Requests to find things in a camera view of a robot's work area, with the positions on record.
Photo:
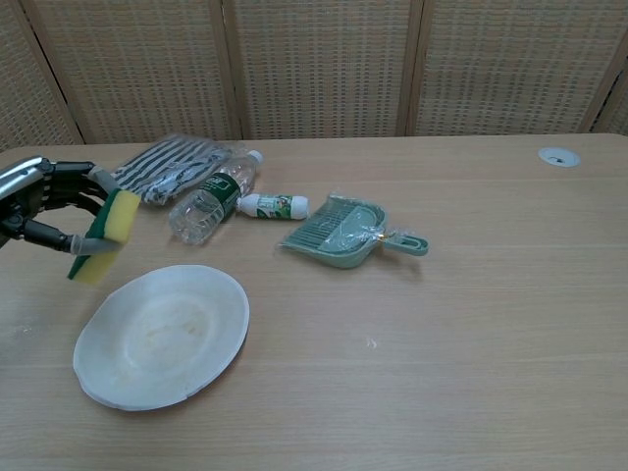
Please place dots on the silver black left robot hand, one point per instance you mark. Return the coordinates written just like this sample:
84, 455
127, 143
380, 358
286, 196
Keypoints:
29, 191

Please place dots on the yellow green sponge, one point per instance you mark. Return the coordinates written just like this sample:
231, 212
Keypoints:
120, 216

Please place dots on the white paper plate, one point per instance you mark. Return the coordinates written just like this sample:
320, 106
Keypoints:
162, 338

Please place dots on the striped cloth in plastic bag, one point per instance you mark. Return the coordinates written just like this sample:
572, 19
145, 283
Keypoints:
157, 167

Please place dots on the clear water bottle green label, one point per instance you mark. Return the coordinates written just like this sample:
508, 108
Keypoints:
203, 208

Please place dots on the small white bottle green label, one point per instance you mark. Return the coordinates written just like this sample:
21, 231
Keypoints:
275, 206

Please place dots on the woven rattan folding screen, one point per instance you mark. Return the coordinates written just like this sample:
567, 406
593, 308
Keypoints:
319, 68

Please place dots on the green dustpan and brush set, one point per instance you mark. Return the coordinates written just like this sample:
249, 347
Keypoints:
343, 240

